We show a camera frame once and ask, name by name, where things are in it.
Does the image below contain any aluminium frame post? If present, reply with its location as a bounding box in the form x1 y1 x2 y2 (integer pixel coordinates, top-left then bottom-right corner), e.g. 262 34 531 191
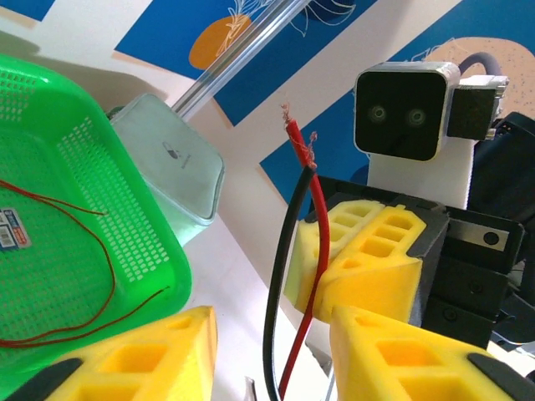
169 0 314 122

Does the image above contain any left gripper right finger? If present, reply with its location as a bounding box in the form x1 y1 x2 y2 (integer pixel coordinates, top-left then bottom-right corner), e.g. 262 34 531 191
329 304 535 401

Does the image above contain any small printed sticker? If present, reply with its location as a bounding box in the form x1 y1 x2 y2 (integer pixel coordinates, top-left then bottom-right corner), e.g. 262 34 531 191
0 206 33 253

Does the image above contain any green mesh basket with sticker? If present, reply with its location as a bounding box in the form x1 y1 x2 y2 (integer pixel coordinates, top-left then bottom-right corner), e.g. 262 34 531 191
0 53 193 377

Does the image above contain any pale green lidded container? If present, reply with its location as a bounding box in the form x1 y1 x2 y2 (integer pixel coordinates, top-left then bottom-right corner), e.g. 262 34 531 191
104 94 227 247

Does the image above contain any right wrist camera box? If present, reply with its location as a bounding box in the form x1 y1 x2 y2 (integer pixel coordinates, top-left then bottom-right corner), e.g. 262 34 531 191
353 61 463 163

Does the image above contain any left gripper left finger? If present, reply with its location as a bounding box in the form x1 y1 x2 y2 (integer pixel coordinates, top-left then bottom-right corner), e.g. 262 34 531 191
8 304 218 401

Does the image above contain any black cable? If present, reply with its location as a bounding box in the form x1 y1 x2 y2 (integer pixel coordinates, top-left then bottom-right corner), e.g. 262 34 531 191
262 131 319 401

